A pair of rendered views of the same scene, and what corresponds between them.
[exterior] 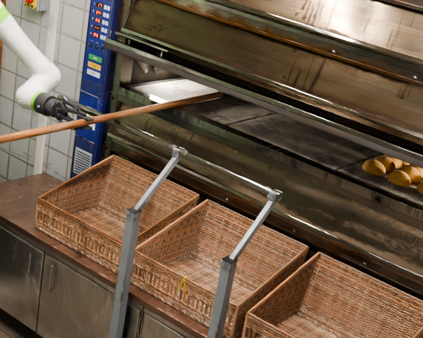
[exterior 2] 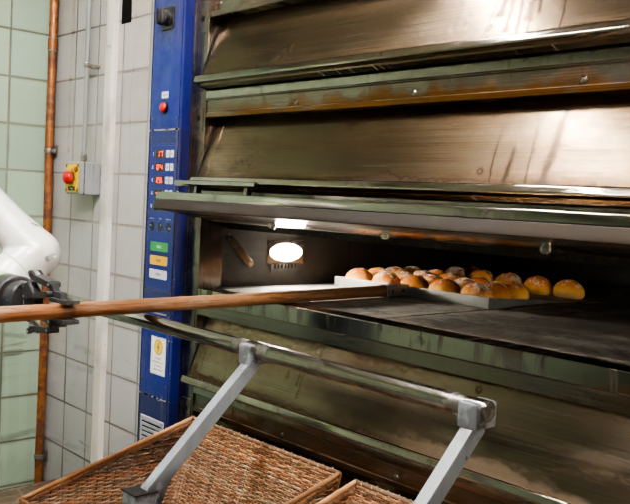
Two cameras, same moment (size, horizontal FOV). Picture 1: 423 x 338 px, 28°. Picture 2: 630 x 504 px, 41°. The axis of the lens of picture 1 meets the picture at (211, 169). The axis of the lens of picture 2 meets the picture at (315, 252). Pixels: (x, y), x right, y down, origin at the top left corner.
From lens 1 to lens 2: 200 cm
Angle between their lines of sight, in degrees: 21
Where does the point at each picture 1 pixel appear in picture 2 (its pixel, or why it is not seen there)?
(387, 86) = not seen: outside the picture
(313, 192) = (586, 429)
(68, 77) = (129, 295)
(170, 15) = (266, 134)
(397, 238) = not seen: outside the picture
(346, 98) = not seen: outside the picture
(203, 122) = (336, 317)
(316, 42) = (541, 74)
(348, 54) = (620, 72)
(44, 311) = not seen: outside the picture
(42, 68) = (17, 233)
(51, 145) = (112, 420)
